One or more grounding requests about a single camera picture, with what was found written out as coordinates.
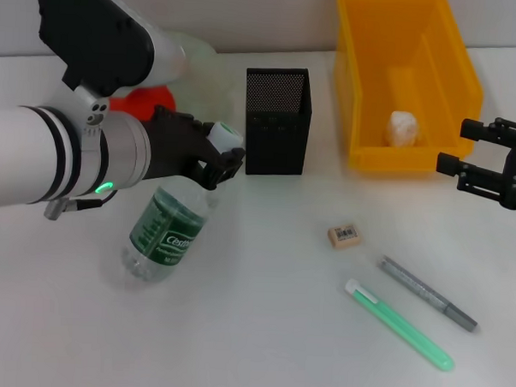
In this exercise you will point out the grey pen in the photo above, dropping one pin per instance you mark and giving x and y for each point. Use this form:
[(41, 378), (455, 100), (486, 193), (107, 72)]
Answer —
[(425, 291)]

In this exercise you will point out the black mesh pen holder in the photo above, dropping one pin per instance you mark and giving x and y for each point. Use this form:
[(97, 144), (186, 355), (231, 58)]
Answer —
[(275, 134)]

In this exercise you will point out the white paper ball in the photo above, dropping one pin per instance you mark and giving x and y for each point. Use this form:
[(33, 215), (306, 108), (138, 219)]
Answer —
[(402, 129)]

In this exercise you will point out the clear wavy glass fruit plate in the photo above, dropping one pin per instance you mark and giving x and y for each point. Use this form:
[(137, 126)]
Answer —
[(207, 84)]

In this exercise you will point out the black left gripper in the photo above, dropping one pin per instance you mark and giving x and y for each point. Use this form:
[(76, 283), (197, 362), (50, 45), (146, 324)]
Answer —
[(174, 151)]

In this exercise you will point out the red-orange toy fruit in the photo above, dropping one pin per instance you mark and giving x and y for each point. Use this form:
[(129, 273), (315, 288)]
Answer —
[(155, 101)]

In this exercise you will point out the green pen with white cap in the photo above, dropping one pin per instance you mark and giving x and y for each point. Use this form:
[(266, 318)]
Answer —
[(398, 324)]

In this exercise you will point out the clear green-label water bottle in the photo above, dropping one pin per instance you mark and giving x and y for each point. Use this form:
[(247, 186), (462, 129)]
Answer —
[(170, 232)]

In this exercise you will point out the yellow plastic bin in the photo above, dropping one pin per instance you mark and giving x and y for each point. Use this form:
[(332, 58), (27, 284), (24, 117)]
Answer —
[(373, 100)]

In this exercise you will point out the beige eraser with barcode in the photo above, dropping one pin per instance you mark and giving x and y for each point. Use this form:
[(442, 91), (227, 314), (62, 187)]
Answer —
[(344, 236)]

